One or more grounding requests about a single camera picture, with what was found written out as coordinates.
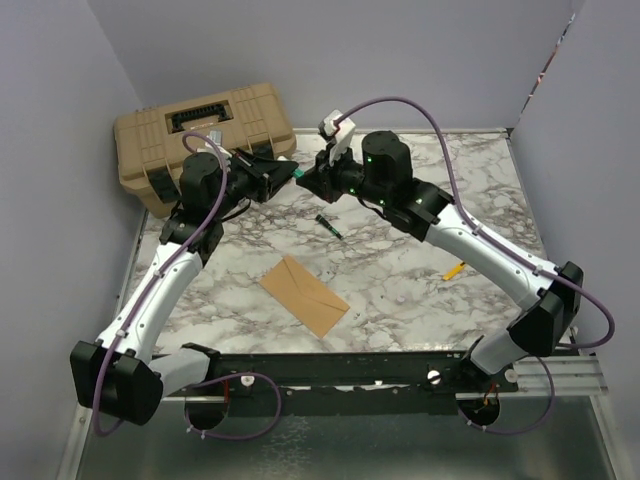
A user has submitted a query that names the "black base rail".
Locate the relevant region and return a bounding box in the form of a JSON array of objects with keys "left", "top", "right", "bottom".
[{"left": 170, "top": 350, "right": 518, "bottom": 416}]

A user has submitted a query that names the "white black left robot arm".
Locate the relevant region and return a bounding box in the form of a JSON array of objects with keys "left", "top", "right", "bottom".
[{"left": 70, "top": 152, "right": 298, "bottom": 425}]

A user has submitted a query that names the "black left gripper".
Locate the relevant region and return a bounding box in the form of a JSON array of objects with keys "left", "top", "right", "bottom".
[{"left": 211, "top": 147, "right": 298, "bottom": 219}]

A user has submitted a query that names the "green black glue pen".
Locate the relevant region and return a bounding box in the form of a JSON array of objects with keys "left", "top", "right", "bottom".
[{"left": 315, "top": 214, "right": 344, "bottom": 240}]

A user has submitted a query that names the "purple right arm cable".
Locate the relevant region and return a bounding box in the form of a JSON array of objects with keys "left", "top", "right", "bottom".
[{"left": 334, "top": 95, "right": 616, "bottom": 436}]

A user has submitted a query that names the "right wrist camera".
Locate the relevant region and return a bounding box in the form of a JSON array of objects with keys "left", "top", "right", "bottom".
[{"left": 319, "top": 110, "right": 356, "bottom": 166}]

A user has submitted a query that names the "tan plastic toolbox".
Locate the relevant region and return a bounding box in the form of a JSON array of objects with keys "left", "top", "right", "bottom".
[{"left": 112, "top": 82, "right": 298, "bottom": 219}]

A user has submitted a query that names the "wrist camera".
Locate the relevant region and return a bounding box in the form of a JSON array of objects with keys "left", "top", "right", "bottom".
[
  {"left": 197, "top": 129, "right": 232, "bottom": 157},
  {"left": 319, "top": 110, "right": 356, "bottom": 166}
]

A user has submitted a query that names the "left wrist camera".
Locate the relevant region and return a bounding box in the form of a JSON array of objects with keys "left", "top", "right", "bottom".
[{"left": 197, "top": 129, "right": 232, "bottom": 157}]

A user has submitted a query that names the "brown paper envelope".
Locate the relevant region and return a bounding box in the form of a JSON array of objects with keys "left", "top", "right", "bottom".
[{"left": 260, "top": 255, "right": 350, "bottom": 338}]

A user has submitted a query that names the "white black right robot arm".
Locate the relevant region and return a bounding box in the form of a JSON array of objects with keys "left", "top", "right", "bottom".
[{"left": 296, "top": 131, "right": 584, "bottom": 391}]

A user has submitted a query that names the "yellow black utility knife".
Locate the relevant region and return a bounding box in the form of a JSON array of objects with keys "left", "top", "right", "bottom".
[{"left": 443, "top": 262, "right": 466, "bottom": 281}]

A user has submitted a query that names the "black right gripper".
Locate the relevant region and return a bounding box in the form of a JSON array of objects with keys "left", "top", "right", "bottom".
[{"left": 302, "top": 138, "right": 391, "bottom": 206}]

